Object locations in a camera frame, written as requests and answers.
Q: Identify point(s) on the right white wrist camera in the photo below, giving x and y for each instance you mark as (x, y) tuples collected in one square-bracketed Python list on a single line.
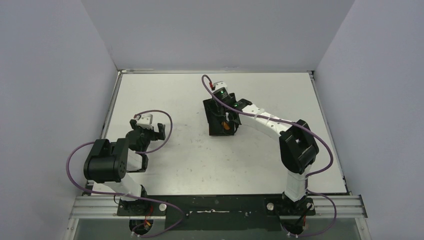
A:
[(219, 85)]

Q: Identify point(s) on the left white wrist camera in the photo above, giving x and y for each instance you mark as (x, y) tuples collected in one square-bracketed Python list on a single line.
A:
[(145, 121)]

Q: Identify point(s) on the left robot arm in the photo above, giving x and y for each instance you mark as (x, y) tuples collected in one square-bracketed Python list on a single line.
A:
[(110, 163)]

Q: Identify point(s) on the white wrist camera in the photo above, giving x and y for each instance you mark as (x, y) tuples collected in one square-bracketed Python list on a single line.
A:
[(145, 121), (219, 85)]

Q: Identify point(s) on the aluminium front rail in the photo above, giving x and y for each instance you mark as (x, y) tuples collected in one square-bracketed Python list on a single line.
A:
[(104, 207)]

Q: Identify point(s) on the black plastic bin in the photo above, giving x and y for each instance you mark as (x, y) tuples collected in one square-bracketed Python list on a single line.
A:
[(216, 129)]

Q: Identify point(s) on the orange black screwdriver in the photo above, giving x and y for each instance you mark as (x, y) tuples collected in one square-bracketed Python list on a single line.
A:
[(226, 126)]

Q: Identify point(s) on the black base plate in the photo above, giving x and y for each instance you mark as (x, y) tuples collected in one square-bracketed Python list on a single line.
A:
[(270, 212)]

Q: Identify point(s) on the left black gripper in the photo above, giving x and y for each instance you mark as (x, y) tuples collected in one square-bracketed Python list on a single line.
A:
[(147, 129)]

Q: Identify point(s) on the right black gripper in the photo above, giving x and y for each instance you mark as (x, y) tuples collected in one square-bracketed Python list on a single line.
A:
[(232, 94)]

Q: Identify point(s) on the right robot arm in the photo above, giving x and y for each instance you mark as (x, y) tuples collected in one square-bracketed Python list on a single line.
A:
[(298, 149)]

